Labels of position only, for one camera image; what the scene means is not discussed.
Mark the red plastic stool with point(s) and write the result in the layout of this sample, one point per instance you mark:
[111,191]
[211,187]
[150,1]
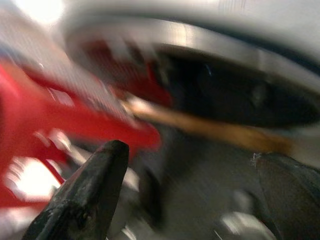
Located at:
[75,115]

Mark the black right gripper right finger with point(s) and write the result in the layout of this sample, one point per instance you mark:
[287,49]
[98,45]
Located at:
[295,200]

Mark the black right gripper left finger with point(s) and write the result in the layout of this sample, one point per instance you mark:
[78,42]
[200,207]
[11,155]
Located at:
[85,195]

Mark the white washer with dark door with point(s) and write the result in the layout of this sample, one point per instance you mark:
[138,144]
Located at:
[225,100]

